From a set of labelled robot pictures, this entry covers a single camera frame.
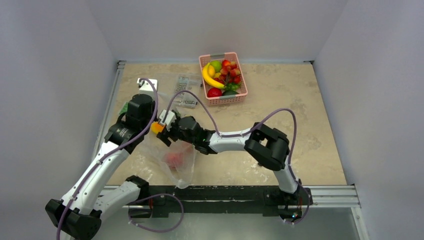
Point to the pink red fake peach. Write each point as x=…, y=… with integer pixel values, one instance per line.
x=177, y=159

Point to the pink plastic basket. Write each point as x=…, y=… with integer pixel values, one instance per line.
x=242, y=91

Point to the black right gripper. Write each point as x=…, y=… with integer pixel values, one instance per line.
x=171, y=129

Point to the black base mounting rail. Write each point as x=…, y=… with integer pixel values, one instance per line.
x=266, y=200

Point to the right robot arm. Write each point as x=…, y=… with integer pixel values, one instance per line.
x=268, y=146

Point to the green label small box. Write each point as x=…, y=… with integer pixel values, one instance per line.
x=124, y=108

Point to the yellow fake lemon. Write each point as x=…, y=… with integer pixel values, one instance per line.
x=211, y=71

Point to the green fake lime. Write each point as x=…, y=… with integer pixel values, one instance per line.
x=217, y=65

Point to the clear plastic bag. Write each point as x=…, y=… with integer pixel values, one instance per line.
x=155, y=150

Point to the red fake grape bunch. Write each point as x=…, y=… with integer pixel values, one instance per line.
x=229, y=73

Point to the orange fake fruit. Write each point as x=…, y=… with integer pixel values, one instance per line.
x=156, y=127

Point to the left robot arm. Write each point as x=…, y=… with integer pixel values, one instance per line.
x=74, y=214

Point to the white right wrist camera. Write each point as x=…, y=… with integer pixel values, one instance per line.
x=167, y=118

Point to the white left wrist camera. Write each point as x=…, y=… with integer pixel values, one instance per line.
x=146, y=88

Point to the red fake apple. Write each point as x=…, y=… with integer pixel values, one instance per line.
x=214, y=92

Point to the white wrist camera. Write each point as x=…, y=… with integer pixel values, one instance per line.
x=167, y=118
x=146, y=88

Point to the small yellow fake banana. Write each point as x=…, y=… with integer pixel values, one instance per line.
x=209, y=80

